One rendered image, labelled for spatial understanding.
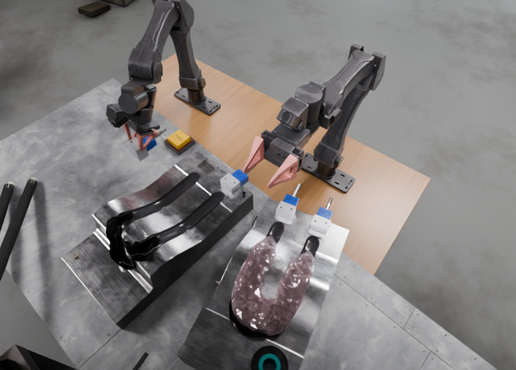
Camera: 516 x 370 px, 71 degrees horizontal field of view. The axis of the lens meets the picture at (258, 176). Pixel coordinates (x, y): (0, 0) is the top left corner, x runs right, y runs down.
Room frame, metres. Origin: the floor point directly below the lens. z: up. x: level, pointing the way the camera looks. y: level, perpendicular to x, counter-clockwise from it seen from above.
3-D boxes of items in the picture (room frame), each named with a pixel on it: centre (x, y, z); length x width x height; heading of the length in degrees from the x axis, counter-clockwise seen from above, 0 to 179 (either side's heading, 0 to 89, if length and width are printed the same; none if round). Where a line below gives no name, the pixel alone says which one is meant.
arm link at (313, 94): (0.60, -0.13, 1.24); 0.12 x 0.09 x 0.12; 143
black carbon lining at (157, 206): (0.51, 0.26, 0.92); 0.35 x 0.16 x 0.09; 137
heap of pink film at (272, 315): (0.33, -0.04, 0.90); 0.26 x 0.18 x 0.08; 155
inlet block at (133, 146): (0.78, 0.35, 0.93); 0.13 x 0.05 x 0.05; 138
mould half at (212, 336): (0.33, -0.04, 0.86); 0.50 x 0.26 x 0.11; 155
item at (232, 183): (0.67, 0.05, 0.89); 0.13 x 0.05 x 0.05; 137
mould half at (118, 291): (0.51, 0.28, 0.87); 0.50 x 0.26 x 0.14; 137
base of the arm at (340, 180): (0.75, -0.23, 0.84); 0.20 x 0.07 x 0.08; 53
